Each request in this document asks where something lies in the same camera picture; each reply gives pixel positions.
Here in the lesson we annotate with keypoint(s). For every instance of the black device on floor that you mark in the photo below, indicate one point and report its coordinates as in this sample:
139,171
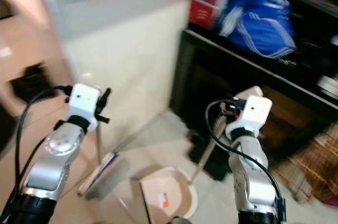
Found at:
211,160

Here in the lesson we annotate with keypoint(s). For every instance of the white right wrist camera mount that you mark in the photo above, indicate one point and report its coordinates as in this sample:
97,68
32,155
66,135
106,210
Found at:
252,115

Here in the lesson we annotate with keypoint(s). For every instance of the brown wicker basket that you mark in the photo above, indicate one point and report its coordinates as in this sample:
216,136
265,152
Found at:
309,166

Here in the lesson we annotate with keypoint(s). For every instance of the small black box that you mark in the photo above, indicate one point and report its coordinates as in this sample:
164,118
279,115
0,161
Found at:
33,83

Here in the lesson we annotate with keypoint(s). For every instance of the white counter block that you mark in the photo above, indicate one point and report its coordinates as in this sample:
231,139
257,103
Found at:
127,28

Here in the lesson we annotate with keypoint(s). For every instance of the black open shelf unit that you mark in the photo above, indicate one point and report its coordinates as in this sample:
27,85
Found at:
222,76

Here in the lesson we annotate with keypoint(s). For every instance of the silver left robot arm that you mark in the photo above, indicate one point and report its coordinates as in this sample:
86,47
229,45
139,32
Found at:
50,166

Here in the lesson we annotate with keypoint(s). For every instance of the blue striped bag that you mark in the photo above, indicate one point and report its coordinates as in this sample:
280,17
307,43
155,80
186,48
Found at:
261,20

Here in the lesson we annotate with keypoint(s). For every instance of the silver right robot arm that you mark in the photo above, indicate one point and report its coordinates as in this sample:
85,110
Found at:
253,176

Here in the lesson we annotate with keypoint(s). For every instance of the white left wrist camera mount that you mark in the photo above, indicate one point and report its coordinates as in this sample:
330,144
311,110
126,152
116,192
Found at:
83,102

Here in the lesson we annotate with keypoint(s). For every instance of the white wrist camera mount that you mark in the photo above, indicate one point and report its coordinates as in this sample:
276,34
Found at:
252,115
83,102

